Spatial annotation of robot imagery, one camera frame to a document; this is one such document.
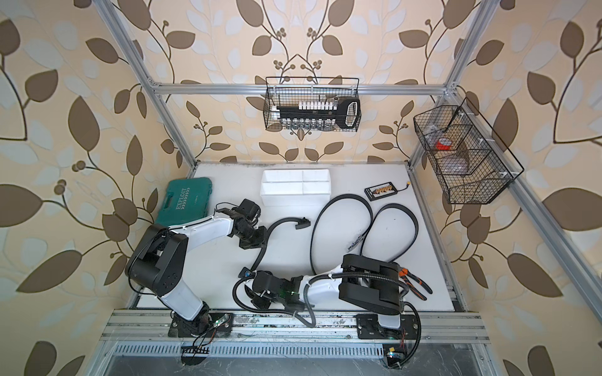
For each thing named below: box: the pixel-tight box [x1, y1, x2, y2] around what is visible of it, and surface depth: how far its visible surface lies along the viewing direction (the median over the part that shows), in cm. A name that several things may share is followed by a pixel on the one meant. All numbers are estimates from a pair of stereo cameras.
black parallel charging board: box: [363, 180, 412, 202], surface depth 110 cm
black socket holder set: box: [271, 97, 361, 131], surface depth 86 cm
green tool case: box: [155, 177, 213, 227], surface depth 102 cm
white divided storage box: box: [260, 169, 331, 207], surface depth 108 cm
